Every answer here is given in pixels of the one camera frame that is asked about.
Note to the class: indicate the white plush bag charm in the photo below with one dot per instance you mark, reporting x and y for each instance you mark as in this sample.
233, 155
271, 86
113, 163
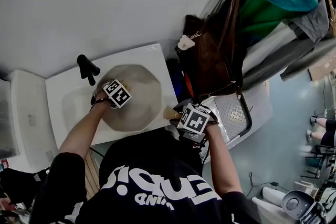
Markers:
186, 42

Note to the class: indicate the black labelled device box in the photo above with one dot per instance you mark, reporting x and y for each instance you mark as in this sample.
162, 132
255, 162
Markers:
194, 137

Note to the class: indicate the black frame chair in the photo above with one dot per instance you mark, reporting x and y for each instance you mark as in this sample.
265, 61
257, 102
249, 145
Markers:
315, 162

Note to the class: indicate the white appliance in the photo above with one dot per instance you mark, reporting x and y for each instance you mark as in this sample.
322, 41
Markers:
31, 97

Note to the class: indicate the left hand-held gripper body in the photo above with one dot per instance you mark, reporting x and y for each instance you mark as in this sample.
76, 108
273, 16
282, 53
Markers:
116, 93

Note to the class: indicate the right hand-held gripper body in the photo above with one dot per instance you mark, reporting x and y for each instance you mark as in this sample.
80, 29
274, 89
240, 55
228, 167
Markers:
194, 119

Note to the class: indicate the metal platform trolley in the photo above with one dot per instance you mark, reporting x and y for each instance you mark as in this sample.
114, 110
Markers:
258, 105

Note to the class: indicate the grey appliance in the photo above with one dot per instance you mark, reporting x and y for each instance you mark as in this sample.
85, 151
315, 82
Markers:
8, 115

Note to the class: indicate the white rectangular sink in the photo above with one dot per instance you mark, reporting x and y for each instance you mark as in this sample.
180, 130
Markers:
65, 81

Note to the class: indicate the cardboard box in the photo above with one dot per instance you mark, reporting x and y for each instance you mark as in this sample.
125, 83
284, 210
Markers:
324, 68

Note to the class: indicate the person's left hand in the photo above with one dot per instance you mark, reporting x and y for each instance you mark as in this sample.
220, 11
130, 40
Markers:
107, 103

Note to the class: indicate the person's left forearm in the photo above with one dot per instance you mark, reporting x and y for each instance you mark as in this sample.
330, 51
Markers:
78, 133

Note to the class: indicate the brown tote bag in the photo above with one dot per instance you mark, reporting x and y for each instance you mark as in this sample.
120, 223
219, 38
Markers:
212, 60

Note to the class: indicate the person's right forearm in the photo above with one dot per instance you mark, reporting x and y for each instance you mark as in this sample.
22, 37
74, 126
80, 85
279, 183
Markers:
223, 160

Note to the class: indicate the person's black printed T-shirt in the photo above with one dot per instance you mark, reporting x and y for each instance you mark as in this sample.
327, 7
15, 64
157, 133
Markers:
157, 165

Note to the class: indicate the dark grey coat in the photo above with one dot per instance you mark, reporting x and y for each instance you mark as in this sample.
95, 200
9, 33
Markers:
294, 60

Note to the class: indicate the light grey hoodie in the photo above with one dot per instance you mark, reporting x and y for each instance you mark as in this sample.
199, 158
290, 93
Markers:
309, 23

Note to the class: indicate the black faucet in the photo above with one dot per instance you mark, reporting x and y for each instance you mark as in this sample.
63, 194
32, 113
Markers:
86, 68

